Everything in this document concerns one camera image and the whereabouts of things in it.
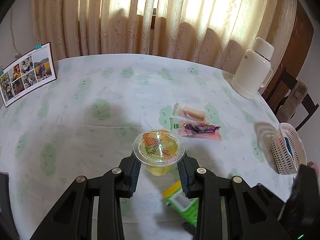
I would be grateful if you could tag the clear-wrapped brown cake bar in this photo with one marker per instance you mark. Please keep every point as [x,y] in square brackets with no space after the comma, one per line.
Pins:
[191,113]

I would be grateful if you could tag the white thermos jug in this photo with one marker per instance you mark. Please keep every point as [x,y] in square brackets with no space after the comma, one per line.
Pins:
[250,72]

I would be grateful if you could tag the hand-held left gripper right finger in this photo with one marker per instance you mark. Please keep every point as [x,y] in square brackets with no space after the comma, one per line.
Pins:
[183,180]

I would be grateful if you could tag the yellow jelly cup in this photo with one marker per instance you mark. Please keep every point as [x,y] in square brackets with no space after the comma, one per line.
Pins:
[158,145]

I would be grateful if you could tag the grey furry chair cushion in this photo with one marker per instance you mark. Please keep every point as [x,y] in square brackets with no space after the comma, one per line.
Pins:
[292,100]

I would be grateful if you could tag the green snack packet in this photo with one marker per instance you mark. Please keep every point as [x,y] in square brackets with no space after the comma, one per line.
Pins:
[188,213]

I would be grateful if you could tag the pink snack packet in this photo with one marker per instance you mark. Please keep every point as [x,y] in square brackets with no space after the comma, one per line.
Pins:
[212,137]

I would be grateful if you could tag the purple candy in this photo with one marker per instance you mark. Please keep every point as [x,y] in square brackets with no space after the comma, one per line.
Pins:
[202,128]

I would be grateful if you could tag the dark wooden chair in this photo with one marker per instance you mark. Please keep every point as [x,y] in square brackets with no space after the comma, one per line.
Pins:
[306,100]

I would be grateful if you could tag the brown wooden door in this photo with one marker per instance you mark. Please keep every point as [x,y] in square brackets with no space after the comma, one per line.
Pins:
[297,42]

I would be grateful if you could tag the cream plastic basket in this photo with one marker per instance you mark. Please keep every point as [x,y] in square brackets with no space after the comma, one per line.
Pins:
[280,155]

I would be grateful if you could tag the beige patterned curtain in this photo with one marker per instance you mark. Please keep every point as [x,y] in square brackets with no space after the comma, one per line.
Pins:
[100,17]

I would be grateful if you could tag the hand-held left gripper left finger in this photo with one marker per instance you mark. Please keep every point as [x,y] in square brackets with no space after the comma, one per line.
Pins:
[133,177]

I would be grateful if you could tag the photo collage board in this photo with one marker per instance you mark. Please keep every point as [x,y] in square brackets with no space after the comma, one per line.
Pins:
[25,75]

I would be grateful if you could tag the white tablecloth green cloud print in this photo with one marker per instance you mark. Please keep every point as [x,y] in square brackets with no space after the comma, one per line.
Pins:
[75,130]

